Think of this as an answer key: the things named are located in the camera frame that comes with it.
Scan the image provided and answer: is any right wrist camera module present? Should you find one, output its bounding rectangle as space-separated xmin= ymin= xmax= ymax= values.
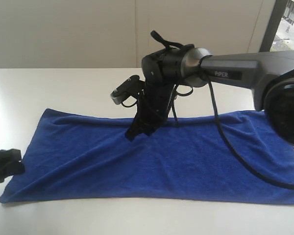
xmin=110 ymin=75 xmax=145 ymax=105

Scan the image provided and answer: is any blue towel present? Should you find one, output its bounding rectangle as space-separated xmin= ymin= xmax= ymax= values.
xmin=0 ymin=109 xmax=294 ymax=205

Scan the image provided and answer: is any dark window frame post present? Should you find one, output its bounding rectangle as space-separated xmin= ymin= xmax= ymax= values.
xmin=259 ymin=0 xmax=288 ymax=52

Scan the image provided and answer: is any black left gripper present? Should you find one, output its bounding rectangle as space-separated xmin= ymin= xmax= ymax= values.
xmin=0 ymin=148 xmax=25 ymax=183

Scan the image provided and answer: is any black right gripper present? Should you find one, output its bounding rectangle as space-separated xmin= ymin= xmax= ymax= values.
xmin=125 ymin=83 xmax=174 ymax=141

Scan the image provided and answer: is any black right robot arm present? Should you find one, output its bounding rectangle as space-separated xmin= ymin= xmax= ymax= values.
xmin=125 ymin=45 xmax=294 ymax=146

